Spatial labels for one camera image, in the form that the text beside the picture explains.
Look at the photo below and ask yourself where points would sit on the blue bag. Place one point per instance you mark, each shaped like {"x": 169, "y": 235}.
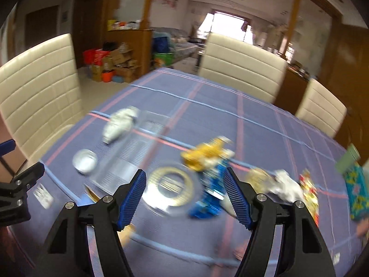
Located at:
{"x": 160, "y": 41}

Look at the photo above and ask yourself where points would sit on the clear tape roll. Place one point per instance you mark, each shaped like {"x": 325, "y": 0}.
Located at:
{"x": 164, "y": 196}

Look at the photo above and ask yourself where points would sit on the wooden divider cabinet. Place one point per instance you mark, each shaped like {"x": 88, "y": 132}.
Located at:
{"x": 144, "y": 49}

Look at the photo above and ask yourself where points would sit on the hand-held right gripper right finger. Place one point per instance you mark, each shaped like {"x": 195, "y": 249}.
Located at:
{"x": 237, "y": 199}

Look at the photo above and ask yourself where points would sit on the tan paper scrap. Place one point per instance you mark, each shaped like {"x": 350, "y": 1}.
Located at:
{"x": 126, "y": 236}

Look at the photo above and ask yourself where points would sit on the yellow snack wrapper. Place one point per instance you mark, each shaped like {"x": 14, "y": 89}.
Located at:
{"x": 204, "y": 154}

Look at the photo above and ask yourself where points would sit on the cardboard box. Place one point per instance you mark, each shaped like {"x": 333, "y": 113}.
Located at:
{"x": 124, "y": 62}

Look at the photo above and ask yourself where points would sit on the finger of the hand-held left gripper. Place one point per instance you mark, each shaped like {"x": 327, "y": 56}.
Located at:
{"x": 6, "y": 147}
{"x": 27, "y": 177}

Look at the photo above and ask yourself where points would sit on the grey sofa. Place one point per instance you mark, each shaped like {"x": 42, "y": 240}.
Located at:
{"x": 184, "y": 47}

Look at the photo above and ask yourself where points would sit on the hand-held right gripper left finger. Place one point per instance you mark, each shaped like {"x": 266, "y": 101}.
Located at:
{"x": 132, "y": 199}

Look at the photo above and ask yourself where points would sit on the small white cup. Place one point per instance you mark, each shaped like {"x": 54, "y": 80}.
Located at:
{"x": 85, "y": 161}

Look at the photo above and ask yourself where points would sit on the wooden pillar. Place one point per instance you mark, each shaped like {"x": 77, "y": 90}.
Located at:
{"x": 294, "y": 20}
{"x": 150, "y": 3}

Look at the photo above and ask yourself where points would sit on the orange bucket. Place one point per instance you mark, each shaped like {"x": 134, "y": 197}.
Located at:
{"x": 106, "y": 76}

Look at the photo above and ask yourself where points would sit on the blue plaid tablecloth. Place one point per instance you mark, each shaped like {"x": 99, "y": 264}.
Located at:
{"x": 230, "y": 115}

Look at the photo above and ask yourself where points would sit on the clear plastic tray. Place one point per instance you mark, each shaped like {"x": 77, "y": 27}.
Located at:
{"x": 129, "y": 161}

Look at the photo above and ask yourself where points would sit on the white paper towel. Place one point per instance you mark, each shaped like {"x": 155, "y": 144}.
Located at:
{"x": 284, "y": 187}
{"x": 118, "y": 125}

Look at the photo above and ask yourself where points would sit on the gold foil wrapper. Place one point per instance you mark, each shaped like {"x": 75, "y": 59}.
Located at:
{"x": 256, "y": 179}

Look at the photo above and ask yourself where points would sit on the green card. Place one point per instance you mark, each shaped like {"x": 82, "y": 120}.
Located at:
{"x": 347, "y": 158}

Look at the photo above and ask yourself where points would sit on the cream quilted dining chair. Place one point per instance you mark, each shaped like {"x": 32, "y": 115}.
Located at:
{"x": 320, "y": 106}
{"x": 239, "y": 66}
{"x": 37, "y": 92}

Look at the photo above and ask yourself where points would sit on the small white label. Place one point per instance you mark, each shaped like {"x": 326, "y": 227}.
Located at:
{"x": 43, "y": 196}

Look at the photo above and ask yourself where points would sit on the colourful printed bag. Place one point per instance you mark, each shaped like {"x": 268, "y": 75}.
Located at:
{"x": 164, "y": 59}

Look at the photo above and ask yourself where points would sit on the teal patterned box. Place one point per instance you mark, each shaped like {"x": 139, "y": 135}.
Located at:
{"x": 357, "y": 193}

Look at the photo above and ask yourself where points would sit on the bright window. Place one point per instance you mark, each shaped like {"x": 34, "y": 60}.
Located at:
{"x": 227, "y": 23}

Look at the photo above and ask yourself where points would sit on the red and yellow wrapper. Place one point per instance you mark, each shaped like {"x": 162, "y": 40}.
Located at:
{"x": 310, "y": 196}

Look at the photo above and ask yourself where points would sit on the red box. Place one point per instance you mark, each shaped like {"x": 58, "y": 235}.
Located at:
{"x": 93, "y": 56}

